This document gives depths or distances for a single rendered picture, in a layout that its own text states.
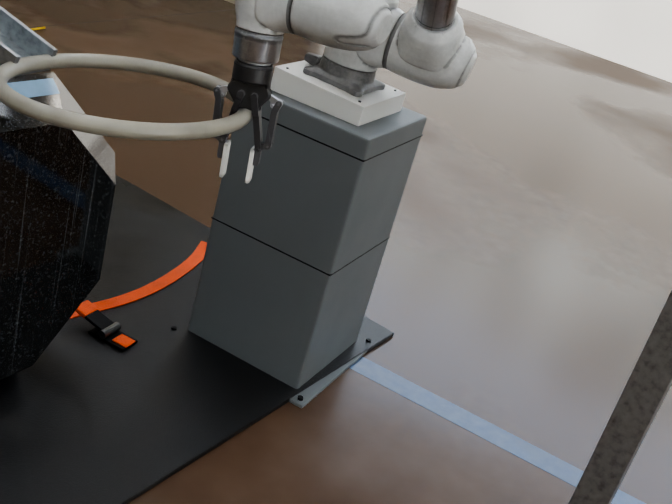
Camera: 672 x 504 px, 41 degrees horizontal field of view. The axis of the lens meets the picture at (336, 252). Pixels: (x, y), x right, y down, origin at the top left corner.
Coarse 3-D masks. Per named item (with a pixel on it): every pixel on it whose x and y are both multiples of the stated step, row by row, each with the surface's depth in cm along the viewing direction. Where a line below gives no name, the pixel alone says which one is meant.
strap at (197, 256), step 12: (204, 252) 319; (180, 264) 307; (192, 264) 309; (168, 276) 297; (180, 276) 299; (144, 288) 287; (156, 288) 289; (108, 300) 275; (120, 300) 277; (132, 300) 279
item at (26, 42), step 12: (0, 12) 183; (0, 24) 184; (12, 24) 183; (24, 24) 183; (0, 36) 183; (12, 36) 184; (24, 36) 182; (36, 36) 181; (0, 48) 172; (12, 48) 182; (24, 48) 183; (36, 48) 182; (48, 48) 181; (0, 60) 173; (12, 60) 172
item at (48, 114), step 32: (32, 64) 177; (64, 64) 184; (96, 64) 188; (128, 64) 190; (160, 64) 191; (0, 96) 155; (96, 128) 149; (128, 128) 150; (160, 128) 152; (192, 128) 155; (224, 128) 160
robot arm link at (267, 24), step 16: (240, 0) 160; (256, 0) 158; (272, 0) 157; (288, 0) 156; (240, 16) 161; (256, 16) 159; (272, 16) 158; (288, 16) 157; (256, 32) 161; (272, 32) 162; (288, 32) 161
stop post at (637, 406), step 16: (656, 336) 192; (656, 352) 193; (640, 368) 195; (656, 368) 193; (640, 384) 196; (656, 384) 194; (624, 400) 199; (640, 400) 197; (656, 400) 195; (624, 416) 200; (640, 416) 198; (608, 432) 203; (624, 432) 201; (640, 432) 199; (608, 448) 204; (624, 448) 202; (592, 464) 207; (608, 464) 205; (624, 464) 203; (592, 480) 208; (608, 480) 206; (576, 496) 211; (592, 496) 209; (608, 496) 207
